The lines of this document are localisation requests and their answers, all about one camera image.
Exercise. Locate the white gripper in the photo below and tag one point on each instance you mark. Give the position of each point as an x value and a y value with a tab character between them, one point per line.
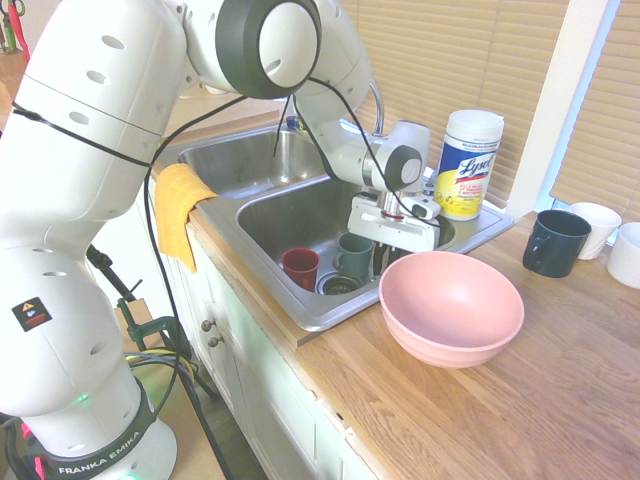
390	230

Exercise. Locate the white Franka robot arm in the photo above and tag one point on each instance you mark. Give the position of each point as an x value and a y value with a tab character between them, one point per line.
100	150

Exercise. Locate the metal sink drain strainer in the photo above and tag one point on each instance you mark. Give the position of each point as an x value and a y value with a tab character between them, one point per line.
340	284

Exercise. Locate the stainless steel double sink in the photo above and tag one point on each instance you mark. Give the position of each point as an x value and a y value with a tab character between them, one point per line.
240	160

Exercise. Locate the grey-teal mug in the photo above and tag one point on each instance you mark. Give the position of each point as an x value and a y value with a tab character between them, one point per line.
352	260

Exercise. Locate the pink bowl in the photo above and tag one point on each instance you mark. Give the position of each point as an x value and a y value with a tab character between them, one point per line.
450	300

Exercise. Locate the red cup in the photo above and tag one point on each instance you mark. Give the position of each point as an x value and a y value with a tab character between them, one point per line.
300	270

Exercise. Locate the Lysol wipes canister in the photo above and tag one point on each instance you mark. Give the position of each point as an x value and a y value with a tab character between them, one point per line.
467	170

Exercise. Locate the chrome faucet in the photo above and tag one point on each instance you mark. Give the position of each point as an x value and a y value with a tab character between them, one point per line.
378	110

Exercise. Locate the dark navy mug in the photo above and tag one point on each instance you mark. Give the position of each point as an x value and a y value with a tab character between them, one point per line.
560	250

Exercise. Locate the white kitchen cabinet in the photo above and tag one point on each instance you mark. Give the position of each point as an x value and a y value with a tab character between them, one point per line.
260	390

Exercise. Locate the bronze cabinet knob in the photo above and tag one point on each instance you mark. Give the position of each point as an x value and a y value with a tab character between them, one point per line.
216	341
206	325

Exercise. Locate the wide wooden window blind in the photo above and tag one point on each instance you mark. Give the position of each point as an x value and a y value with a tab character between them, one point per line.
450	60

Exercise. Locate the yellow dish cloth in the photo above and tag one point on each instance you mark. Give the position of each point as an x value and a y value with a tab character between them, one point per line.
175	210

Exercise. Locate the white ribbed cup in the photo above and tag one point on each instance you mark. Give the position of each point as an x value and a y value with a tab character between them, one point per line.
602	225

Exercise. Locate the green metal clamp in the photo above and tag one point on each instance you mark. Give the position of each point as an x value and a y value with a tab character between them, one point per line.
170	330

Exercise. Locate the white plain cup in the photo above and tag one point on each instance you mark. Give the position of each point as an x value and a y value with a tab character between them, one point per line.
627	255

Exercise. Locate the narrow wooden window blind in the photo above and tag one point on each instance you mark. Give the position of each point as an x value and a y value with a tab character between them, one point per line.
610	125

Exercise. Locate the wooden robot mounting table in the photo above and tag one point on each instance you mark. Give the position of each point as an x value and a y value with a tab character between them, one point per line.
190	440

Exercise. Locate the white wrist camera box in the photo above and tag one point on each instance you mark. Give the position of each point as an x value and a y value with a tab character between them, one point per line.
424	209

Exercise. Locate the black camera stand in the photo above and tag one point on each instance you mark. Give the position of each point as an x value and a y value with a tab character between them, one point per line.
107	267

